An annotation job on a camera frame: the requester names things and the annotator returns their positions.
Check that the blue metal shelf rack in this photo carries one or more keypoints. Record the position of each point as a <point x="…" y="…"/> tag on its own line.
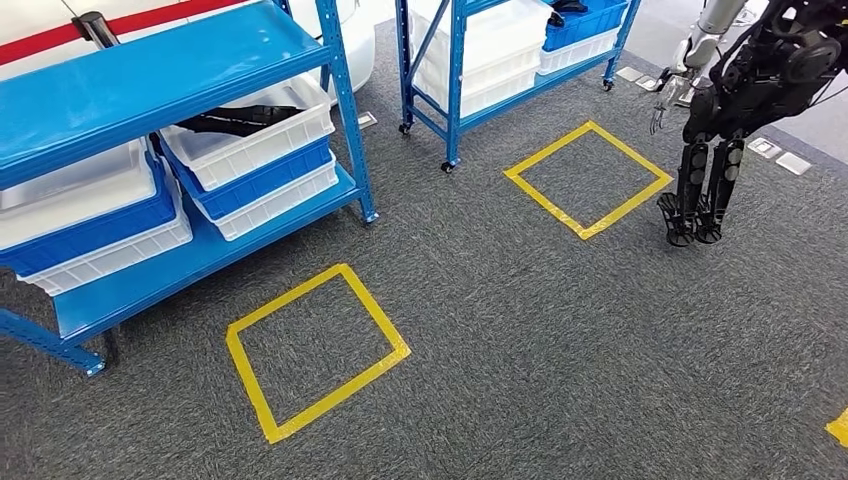
<point x="132" y="86"/>
<point x="455" y="79"/>

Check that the black plastic part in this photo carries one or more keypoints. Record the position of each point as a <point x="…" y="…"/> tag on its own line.
<point x="238" y="119"/>
<point x="568" y="8"/>

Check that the yellow floor tape square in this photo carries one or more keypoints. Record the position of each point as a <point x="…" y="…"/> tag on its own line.
<point x="543" y="202"/>
<point x="338" y="395"/>
<point x="840" y="429"/>

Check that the silver floor outlet plate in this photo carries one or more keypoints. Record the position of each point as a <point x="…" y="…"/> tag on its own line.
<point x="629" y="74"/>
<point x="368" y="119"/>
<point x="792" y="164"/>

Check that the white plastic storage bin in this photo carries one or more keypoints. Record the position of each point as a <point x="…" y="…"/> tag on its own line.
<point x="252" y="152"/>
<point x="503" y="33"/>
<point x="73" y="199"/>
<point x="278" y="205"/>
<point x="119" y="258"/>
<point x="576" y="56"/>
<point x="497" y="93"/>

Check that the blue plastic storage bin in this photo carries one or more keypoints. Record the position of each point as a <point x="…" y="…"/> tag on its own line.
<point x="99" y="232"/>
<point x="265" y="182"/>
<point x="590" y="26"/>

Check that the white car with red stripe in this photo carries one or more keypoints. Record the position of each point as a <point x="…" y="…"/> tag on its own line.
<point x="358" y="40"/>

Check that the black and silver humanoid robot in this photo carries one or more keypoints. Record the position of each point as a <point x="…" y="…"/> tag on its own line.
<point x="748" y="93"/>

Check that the black stanchion post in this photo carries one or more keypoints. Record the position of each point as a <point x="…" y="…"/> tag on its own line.
<point x="96" y="28"/>

